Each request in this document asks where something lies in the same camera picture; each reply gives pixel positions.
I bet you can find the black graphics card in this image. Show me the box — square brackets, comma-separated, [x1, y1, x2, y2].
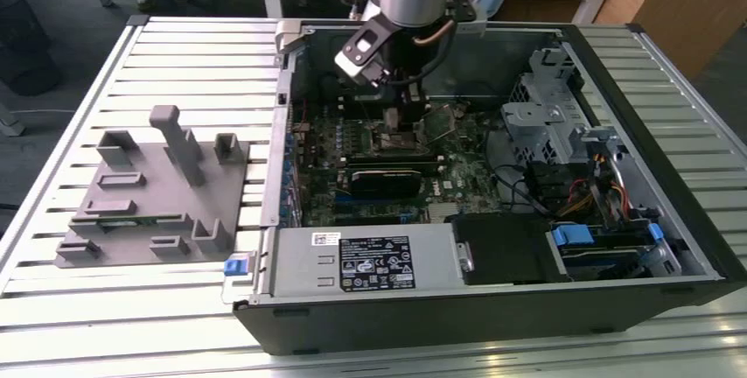
[349, 169, 423, 199]

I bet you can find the silver CPU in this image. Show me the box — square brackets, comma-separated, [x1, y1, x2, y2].
[382, 130, 422, 146]

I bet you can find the green motherboard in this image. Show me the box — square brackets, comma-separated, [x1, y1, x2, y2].
[289, 101, 510, 228]

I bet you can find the silver chipset heatsink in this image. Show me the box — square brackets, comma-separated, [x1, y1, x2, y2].
[429, 202, 460, 223]

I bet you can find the silver power supply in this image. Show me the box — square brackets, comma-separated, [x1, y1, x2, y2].
[269, 222, 469, 299]

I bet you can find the wooden cabinet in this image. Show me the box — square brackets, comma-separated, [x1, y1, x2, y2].
[594, 0, 747, 84]

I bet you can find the CPU socket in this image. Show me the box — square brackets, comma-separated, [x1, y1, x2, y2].
[366, 117, 434, 155]

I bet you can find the green RAM stick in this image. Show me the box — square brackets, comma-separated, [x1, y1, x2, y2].
[95, 215, 161, 228]

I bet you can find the black drive bay box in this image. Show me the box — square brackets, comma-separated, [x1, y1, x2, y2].
[453, 213, 573, 287]

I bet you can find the copper coloured hose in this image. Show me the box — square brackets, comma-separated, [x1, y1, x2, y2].
[411, 19, 457, 49]

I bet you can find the multicolour wire bundle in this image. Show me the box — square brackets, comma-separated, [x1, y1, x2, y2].
[610, 176, 637, 221]

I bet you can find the yellow wire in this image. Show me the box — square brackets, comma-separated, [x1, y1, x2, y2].
[557, 200, 594, 218]

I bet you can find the black PC case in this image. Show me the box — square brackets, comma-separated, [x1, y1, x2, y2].
[231, 14, 747, 357]

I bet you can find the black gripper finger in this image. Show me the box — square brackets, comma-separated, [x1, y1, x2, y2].
[381, 73, 409, 135]
[401, 72, 433, 135]

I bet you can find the black bin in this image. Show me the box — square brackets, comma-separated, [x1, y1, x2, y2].
[0, 0, 63, 97]

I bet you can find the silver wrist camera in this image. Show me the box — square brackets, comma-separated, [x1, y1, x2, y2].
[334, 17, 394, 88]

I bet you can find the blue case latch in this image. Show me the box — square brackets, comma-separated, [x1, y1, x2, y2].
[223, 253, 251, 277]

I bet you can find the silver metal drive cage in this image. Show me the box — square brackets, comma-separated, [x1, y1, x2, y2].
[500, 47, 624, 165]

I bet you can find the grey stand foot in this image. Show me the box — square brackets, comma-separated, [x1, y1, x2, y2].
[0, 101, 29, 137]

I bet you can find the black wire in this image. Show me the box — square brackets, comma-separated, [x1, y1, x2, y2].
[493, 164, 554, 217]

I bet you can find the hard disk in blue carrier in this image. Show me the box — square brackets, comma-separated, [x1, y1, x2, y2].
[546, 220, 668, 282]

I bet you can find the grey parts rack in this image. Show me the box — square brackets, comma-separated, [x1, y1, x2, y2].
[53, 104, 254, 270]

